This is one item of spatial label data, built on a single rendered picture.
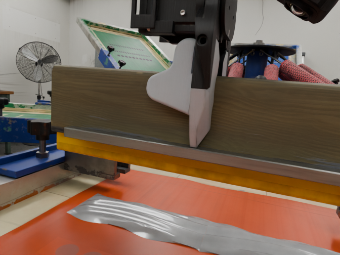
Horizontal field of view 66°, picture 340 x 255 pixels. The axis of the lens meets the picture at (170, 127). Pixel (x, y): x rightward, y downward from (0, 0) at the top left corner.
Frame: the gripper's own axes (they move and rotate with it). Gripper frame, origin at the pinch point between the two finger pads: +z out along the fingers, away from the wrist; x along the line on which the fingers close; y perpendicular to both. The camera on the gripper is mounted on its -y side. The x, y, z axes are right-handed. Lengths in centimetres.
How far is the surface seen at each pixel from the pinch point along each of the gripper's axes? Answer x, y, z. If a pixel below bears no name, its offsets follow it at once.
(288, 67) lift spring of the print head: -80, -11, -14
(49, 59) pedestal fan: -312, 324, -28
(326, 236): -12.0, -14.6, 13.5
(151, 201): -10.0, 9.3, 13.6
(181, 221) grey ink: -5.3, 3.1, 12.9
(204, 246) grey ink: -2.2, -0.6, 13.3
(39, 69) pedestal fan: -300, 331, -12
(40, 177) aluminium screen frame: -4.5, 25.2, 11.3
